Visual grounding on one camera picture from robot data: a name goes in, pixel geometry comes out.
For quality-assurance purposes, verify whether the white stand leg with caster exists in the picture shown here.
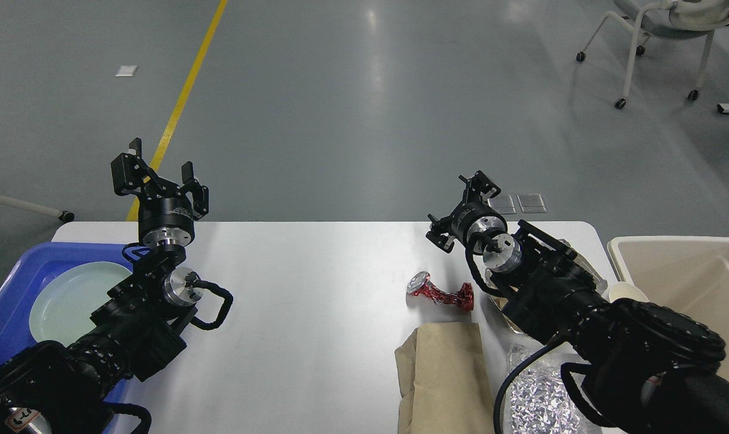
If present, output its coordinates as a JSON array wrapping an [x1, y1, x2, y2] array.
[[0, 195, 75, 223]]

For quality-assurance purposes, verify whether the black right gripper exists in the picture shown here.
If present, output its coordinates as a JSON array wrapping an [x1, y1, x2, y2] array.
[[426, 171, 502, 253]]

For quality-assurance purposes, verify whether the white paper cup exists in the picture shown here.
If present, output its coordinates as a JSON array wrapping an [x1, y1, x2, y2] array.
[[602, 282, 650, 303]]

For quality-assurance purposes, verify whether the floor plate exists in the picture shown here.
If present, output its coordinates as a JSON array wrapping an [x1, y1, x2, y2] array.
[[517, 194, 548, 213], [488, 194, 517, 215]]

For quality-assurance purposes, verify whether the beige plastic bin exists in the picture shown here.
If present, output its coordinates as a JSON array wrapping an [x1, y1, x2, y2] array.
[[607, 236, 729, 381]]

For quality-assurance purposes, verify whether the brown paper bag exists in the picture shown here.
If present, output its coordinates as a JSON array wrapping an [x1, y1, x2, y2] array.
[[394, 322, 494, 433]]

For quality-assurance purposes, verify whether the crushed red can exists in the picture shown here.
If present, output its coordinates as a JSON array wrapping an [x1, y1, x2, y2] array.
[[405, 270, 475, 312]]

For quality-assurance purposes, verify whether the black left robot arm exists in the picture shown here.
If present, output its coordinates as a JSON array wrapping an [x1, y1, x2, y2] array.
[[0, 138, 233, 433]]

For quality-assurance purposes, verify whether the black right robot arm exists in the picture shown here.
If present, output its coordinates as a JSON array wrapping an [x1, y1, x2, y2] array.
[[426, 171, 729, 433]]

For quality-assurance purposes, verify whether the right floor plate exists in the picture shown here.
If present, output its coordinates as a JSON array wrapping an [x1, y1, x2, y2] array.
[[517, 194, 548, 213]]

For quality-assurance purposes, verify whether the white office chair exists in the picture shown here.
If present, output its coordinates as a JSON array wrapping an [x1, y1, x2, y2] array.
[[575, 1, 729, 110]]

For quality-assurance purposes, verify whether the crumpled aluminium foil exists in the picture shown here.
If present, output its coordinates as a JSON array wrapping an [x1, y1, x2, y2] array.
[[501, 348, 603, 433]]

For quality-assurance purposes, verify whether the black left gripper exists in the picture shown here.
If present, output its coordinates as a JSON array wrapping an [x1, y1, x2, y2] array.
[[111, 137, 210, 248]]

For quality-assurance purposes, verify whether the white floor marker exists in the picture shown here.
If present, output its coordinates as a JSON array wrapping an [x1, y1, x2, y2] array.
[[115, 65, 139, 78]]

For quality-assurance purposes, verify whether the light green plate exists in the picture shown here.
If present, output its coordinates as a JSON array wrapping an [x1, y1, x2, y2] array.
[[28, 262, 131, 346]]

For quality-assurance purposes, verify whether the left floor plate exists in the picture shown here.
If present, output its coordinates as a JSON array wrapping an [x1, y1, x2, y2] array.
[[488, 194, 517, 215]]

